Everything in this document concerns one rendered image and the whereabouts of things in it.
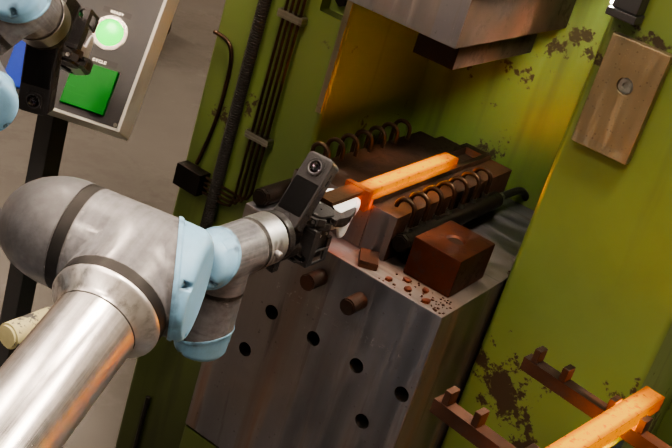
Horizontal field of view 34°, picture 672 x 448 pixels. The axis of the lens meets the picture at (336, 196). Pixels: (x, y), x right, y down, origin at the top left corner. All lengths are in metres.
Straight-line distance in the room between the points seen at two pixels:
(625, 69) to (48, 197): 0.86
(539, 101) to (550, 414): 0.59
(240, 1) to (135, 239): 0.96
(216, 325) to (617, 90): 0.66
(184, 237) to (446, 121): 1.15
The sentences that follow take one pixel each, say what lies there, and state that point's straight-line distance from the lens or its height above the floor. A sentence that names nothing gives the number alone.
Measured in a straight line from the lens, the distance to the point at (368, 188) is 1.70.
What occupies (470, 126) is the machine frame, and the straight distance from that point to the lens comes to 2.15.
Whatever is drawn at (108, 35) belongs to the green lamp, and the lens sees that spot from 1.84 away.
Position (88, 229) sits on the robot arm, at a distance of 1.10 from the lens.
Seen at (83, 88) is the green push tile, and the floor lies 1.01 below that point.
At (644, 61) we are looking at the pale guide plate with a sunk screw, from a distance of 1.62.
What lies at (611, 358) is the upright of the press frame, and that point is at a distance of 1.76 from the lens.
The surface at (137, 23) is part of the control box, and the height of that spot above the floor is 1.11.
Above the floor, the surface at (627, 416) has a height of 0.97.
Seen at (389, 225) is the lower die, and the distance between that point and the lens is 1.70.
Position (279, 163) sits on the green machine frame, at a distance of 1.97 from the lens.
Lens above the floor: 1.66
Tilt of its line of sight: 23 degrees down
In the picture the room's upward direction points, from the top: 17 degrees clockwise
